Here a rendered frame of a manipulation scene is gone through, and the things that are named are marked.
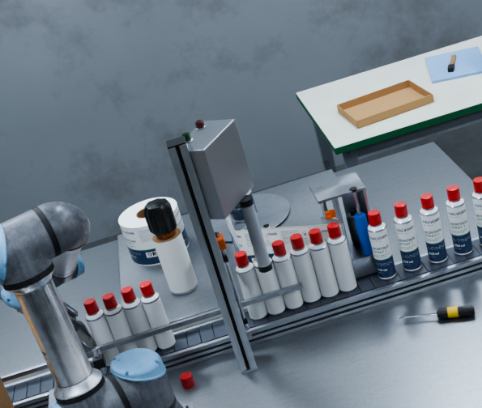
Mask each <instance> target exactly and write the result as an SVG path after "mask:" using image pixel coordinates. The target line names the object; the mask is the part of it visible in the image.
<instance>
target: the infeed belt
mask: <svg viewBox="0 0 482 408"><path fill-rule="evenodd" d="M472 247H473V253H472V254H470V255H468V256H464V257H460V256H457V255H456V254H455V253H454V247H451V248H448V249H446V252H447V257H448V259H447V261H446V262H444V263H442V264H438V265H434V264H432V263H430V262H429V255H425V256H423V257H420V259H421V263H422V268H421V269H420V270H418V271H417V272H412V273H409V272H406V271H405V270H404V268H403V263H400V264H397V265H395V269H396V273H397V275H396V277H395V278H393V279H391V280H387V281H384V280H381V279H379V277H378V274H377V272H376V273H373V274H369V275H366V276H364V277H360V278H356V283H357V289H356V290H355V291H352V292H349V293H343V292H341V291H339V294H338V295H337V296H336V297H334V298H331V299H325V298H323V297H322V298H321V299H320V300H319V301H318V302H317V303H314V304H307V303H305V302H304V305H303V306H302V307H301V308H299V309H297V310H288V309H287V308H286V311H285V312H284V313H283V314H281V315H278V316H271V315H269V314H268V315H267V317H266V318H264V319H262V320H260V321H252V320H251V319H250V315H249V312H245V315H246V318H247V321H248V326H249V328H253V327H256V326H259V325H263V324H266V323H269V322H272V321H276V320H279V319H281V318H285V317H289V316H291V315H294V314H298V313H300V312H304V311H307V310H310V309H313V308H317V307H320V306H323V305H325V304H330V303H333V302H335V301H338V300H343V299H346V298H348V297H351V296H354V295H359V294H361V293H364V292H367V291H372V290H374V289H377V288H379V287H384V286H387V285H390V284H392V283H396V282H400V281H403V280H405V279H408V278H412V277H416V276H418V275H421V274H425V273H428V272H431V271H434V270H438V269H441V268H444V267H447V266H451V265H453V264H456V263H460V262H462V261H466V260H469V259H472V258H475V257H479V256H482V247H481V246H480V240H479V239H477V240H473V241H472ZM225 336H228V331H227V329H226V326H225V323H224V319H222V320H219V321H214V322H212V325H211V323H209V324H206V325H201V326H199V329H198V327H196V328H193V329H189V330H186V331H183V332H180V333H178V334H174V337H175V340H176V344H175V346H174V347H172V348H171V349H168V350H166V351H162V350H160V349H159V348H158V350H157V351H156V353H157V354H158V355H159V356H163V355H168V354H171V353H173V352H176V351H181V350H184V349H186V348H189V347H192V346H197V345H199V344H202V343H205V342H209V341H212V340H215V339H217V338H222V337H225ZM56 386H57V384H56V382H55V380H54V378H53V375H52V373H50V374H46V375H43V376H39V377H37V378H34V379H31V380H26V381H24V382H21V383H18V384H15V385H11V386H8V387H6V391H7V392H8V394H9V396H10V399H11V401H12V403H14V402H18V401H22V400H24V399H27V398H30V397H34V396H37V395H40V394H42V393H47V392H49V391H50V390H52V389H55V388H56Z"/></svg>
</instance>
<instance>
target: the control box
mask: <svg viewBox="0 0 482 408"><path fill-rule="evenodd" d="M204 125H206V129H204V130H200V131H197V130H196V129H194V130H193V131H192V132H191V133H190V135H191V138H193V141H192V142H190V143H187V147H188V150H189V153H190V158H191V160H192V163H193V165H194V170H195V173H196V176H197V178H198V183H199V186H200V189H201V191H202V194H203V199H204V202H205V204H206V207H207V211H208V214H209V217H210V219H226V218H227V217H228V215H229V214H230V213H231V212H232V211H233V209H234V208H235V207H236V206H237V204H238V203H239V202H240V201H241V200H242V198H243V197H244V196H245V195H246V194H247V193H248V192H249V191H250V190H251V188H252V187H253V186H254V184H253V181H252V178H251V175H250V170H249V167H248V164H247V161H246V157H245V152H244V150H243V146H242V144H241V139H240V135H239V133H238V129H237V124H236V122H235V120H234V119H228V120H215V121H204Z"/></svg>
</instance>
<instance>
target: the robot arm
mask: <svg viewBox="0 0 482 408"><path fill-rule="evenodd" d="M90 230H91V228H90V222H89V219H88V217H87V216H86V214H85V213H84V212H83V211H82V210H81V209H80V208H79V207H77V206H75V205H73V204H70V203H67V202H47V203H44V204H41V205H39V206H36V207H35V208H33V209H31V210H28V211H26V212H24V213H22V214H21V215H18V216H15V217H14V218H12V219H9V220H7V221H6V222H4V223H0V300H2V301H3V302H4V303H5V304H6V305H8V306H9V307H11V308H14V309H16V312H21V313H22V314H23V315H25V318H26V320H27V322H28V324H29V326H30V328H31V331H32V333H33V335H34V337H35V339H36V342H37V344H38V346H39V348H40V349H41V353H42V355H43V356H44V358H45V361H46V363H47V365H48V367H49V370H50V371H51V373H52V375H53V378H54V380H55V382H56V384H57V386H56V388H55V390H54V392H53V395H54V396H55V398H56V402H53V404H52V405H51V407H52V408H184V407H183V406H182V405H181V403H180V402H179V401H178V400H177V399H176V397H175V394H174V392H173V388H172V386H171V383H170V381H169V378H168V374H167V372H166V367H165V366H164V364H163V362H162V360H161V357H160V356H159V355H158V354H157V353H156V352H155V351H153V350H150V349H146V348H143V349H141V348H136V349H131V350H128V351H124V352H122V353H121V354H119V355H117V356H116V357H115V358H114V359H113V361H112V362H111V364H110V372H108V373H106V374H104V375H103V374H102V372H101V371H100V370H99V369H95V368H92V366H91V364H90V362H89V360H88V358H87V355H86V353H85V351H84V350H87V349H90V348H93V347H95V346H97V345H96V343H95V340H94V338H93V337H92V332H91V331H90V329H88V328H87V327H86V325H85V324H84V323H83V322H82V321H77V320H76V316H78V311H76V310H75V309H74V308H72V307H71V306H70V305H69V304H67V303H65V302H64V301H63V302H62V299H61V297H60V295H59V294H58V290H57V288H56V287H59V286H61V285H62V284H64V283H67V282H69V281H70V280H72V279H76V278H77V277H78V276H80V275H81V274H83V273H84V272H85V265H84V262H83V259H82V258H81V256H80V250H81V247H83V246H84V245H85V244H86V242H87V240H88V237H89V234H90ZM67 306H68V307H69V308H71V309H73V310H74V311H75V312H72V311H71V310H70V309H69V308H68V307H67ZM83 342H85V344H86V346H85V344H84V343H83ZM87 346H89V347H87Z"/></svg>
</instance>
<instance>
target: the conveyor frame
mask: <svg viewBox="0 0 482 408"><path fill-rule="evenodd" d="M477 274H482V256H479V257H475V258H472V259H469V260H466V261H462V262H460V263H456V264H453V265H451V266H447V267H444V268H441V269H438V270H434V271H431V272H428V273H425V274H421V275H418V276H416V277H412V278H408V279H405V280H403V281H400V282H396V283H392V284H390V285H387V286H384V287H379V288H377V289H374V290H372V291H367V292H364V293H361V294H359V295H354V296H351V297H348V298H346V299H343V300H338V301H335V302H333V303H330V304H325V305H323V306H320V307H317V308H313V309H310V310H307V311H304V312H300V313H298V314H294V315H291V316H289V317H285V318H281V319H279V320H276V321H272V322H269V323H266V324H263V325H259V326H256V327H253V328H250V331H251V333H252V337H251V338H248V339H249V342H250V345H251V346H252V345H256V344H259V343H261V342H265V341H268V340H271V339H274V338H278V337H281V336H284V335H287V334H291V333H294V332H296V331H299V330H303V329H307V328H309V327H312V326H315V325H320V324H322V323H325V322H328V321H333V320H335V319H338V318H340V317H345V316H348V315H351V314H353V313H356V312H361V311H364V310H366V309H369V308H373V307H377V306H379V305H382V304H386V303H389V302H392V301H395V300H399V299H402V298H405V297H408V296H410V295H415V294H417V293H421V292H423V291H427V290H430V289H433V288H436V287H440V286H443V285H446V284H448V283H453V282H456V281H459V280H461V279H464V278H469V277H471V276H474V275H477ZM222 319H223V317H221V318H218V319H215V320H213V321H208V322H205V323H202V324H200V325H196V326H192V327H190V328H187V329H183V330H180V331H177V332H174V333H173V334H178V333H180V332H183V331H186V330H189V329H193V328H196V327H198V329H199V326H201V325H206V324H209V323H211V325H212V322H214V321H219V320H222ZM230 352H233V348H232V344H231V342H230V338H229V336H225V337H222V338H217V339H215V340H212V341H209V342H205V343H202V344H199V345H197V346H192V347H189V348H186V349H184V350H181V351H176V352H173V353H171V354H168V355H163V356H161V360H162V362H163V364H164V366H165V367H166V372H171V371H173V370H176V369H178V368H183V367H186V366H189V365H191V364H194V363H199V362H202V361H204V360H207V359H212V358H215V357H217V356H220V355H225V354H227V353H230ZM50 373H51V372H46V373H43V374H40V375H37V376H33V377H30V378H27V379H25V380H20V381H17V382H15V383H12V384H8V385H4V386H5V388H6V387H8V386H11V385H15V384H18V383H21V382H24V381H26V380H31V379H34V378H37V377H39V376H43V375H46V374H50ZM13 405H14V407H15V408H49V392H47V393H42V394H40V395H37V396H34V397H30V398H27V399H24V400H22V401H18V402H14V403H13Z"/></svg>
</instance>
